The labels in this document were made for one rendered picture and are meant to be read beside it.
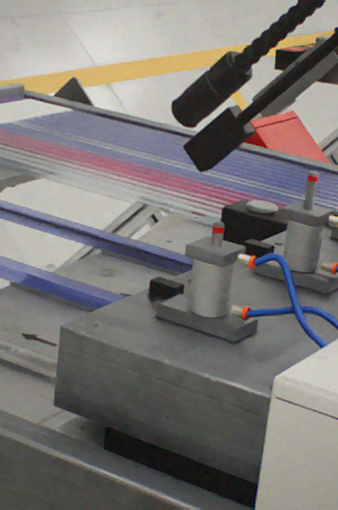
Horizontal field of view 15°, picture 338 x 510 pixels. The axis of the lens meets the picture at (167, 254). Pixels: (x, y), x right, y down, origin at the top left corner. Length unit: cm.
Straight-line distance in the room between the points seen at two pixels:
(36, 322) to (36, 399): 12
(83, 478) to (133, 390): 5
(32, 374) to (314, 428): 23
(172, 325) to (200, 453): 8
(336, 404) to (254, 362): 9
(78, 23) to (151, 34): 27
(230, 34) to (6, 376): 293
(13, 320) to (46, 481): 20
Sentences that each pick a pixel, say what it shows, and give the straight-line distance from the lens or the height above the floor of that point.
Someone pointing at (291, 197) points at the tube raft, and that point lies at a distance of 117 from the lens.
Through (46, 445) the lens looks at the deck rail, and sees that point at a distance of 66.
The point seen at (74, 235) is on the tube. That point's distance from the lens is 101.
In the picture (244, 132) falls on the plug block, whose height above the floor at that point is 117.
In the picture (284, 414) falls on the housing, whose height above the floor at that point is 122.
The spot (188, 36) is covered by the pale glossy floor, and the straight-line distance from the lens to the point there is 346.
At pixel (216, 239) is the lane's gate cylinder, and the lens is 68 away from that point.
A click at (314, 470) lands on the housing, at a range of 60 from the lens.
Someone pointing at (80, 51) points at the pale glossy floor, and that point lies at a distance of 306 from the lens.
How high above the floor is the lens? 155
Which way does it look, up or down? 34 degrees down
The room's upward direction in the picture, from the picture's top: 51 degrees clockwise
